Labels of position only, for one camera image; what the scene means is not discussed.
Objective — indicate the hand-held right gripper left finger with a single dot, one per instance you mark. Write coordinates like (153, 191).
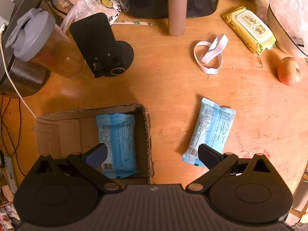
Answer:
(96, 154)

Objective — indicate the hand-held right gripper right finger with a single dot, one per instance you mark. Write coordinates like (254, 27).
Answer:
(208, 156)

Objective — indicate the blue wet wipes packet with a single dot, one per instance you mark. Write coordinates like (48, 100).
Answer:
(118, 137)
(211, 127)

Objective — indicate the cardboard box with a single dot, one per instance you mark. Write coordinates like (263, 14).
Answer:
(60, 134)

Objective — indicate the round wooden desktop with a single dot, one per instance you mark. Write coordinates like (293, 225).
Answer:
(168, 77)

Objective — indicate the small metal keyring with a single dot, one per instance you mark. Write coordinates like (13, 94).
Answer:
(112, 71)

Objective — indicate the white power strip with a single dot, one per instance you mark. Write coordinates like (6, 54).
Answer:
(9, 173)

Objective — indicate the silver rice cooker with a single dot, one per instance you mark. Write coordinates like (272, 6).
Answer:
(24, 77)

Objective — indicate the clear cup with grey lid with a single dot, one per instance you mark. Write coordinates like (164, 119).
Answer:
(57, 53)

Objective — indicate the apple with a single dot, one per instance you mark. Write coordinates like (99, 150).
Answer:
(288, 72)

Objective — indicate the black phone stand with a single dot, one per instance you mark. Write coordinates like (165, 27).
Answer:
(93, 38)

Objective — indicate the yellow wet wipes pack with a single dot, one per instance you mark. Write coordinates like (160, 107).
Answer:
(250, 27)

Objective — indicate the wrapped chopsticks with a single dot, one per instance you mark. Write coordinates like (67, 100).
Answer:
(130, 23)

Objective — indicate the white round pot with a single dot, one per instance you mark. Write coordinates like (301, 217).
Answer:
(284, 38)

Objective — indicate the white plastic bag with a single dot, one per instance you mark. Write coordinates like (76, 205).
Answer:
(105, 4)

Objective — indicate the dark blue air fryer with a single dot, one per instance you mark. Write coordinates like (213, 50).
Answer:
(199, 0)

